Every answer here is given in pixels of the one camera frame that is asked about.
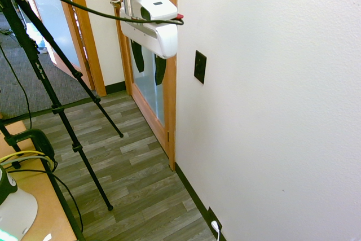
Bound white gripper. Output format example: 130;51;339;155
119;7;179;86

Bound dark baseboard strip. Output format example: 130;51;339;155
104;81;126;95
174;161;227;241

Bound wooden door with glass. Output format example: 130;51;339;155
113;0;179;172

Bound black clamp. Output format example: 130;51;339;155
3;128;56;169

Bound black light switch plate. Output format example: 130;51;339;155
193;50;208;85

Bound wooden door frame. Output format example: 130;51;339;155
51;0;108;98

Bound black camera tripod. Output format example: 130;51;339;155
0;0;125;241

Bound thin black cable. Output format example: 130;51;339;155
0;42;32;129
7;168;84;234

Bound grey cable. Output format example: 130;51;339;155
0;155;53;172

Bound yellow cable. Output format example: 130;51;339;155
0;150;54;169

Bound black wall outlet plate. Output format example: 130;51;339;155
207;206;223;233

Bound white plug with cable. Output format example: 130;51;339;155
210;220;224;241

